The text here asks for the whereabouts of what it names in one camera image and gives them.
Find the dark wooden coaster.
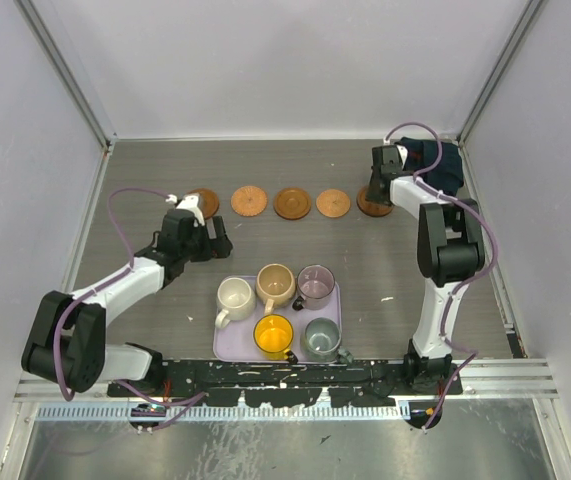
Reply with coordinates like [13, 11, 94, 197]
[189, 188, 220, 220]
[356, 186, 394, 217]
[273, 187, 312, 220]

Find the light woven coaster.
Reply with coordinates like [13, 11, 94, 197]
[316, 189, 351, 218]
[231, 185, 268, 217]

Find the purple glass mug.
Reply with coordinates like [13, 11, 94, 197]
[292, 264, 336, 311]

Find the grey ceramic mug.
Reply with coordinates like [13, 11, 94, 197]
[300, 317, 354, 364]

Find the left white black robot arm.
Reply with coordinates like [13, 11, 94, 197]
[21, 209, 233, 396]

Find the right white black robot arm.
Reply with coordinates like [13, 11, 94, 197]
[366, 144, 485, 394]

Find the white ceramic mug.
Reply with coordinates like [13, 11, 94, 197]
[215, 277, 256, 329]

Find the dark blue folded cloth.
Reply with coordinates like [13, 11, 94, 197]
[396, 137, 464, 196]

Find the beige ceramic mug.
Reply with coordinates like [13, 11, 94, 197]
[255, 264, 296, 315]

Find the lilac plastic tray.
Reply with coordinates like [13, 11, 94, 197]
[213, 284, 342, 364]

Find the yellow glass mug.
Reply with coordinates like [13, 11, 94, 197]
[253, 314, 298, 364]

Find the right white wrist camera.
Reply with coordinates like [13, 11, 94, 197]
[382, 143, 408, 171]

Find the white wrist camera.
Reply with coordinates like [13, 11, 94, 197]
[382, 143, 408, 171]
[165, 193, 206, 226]

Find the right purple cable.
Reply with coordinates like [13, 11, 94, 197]
[384, 122, 502, 431]

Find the purple cable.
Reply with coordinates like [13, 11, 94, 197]
[384, 122, 502, 431]
[52, 187, 209, 431]

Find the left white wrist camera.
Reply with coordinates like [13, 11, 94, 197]
[165, 193, 206, 226]

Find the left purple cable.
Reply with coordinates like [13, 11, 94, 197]
[52, 187, 209, 431]

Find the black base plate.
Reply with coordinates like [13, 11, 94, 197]
[131, 359, 446, 408]

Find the slotted cable duct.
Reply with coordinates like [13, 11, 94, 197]
[35, 402, 410, 422]

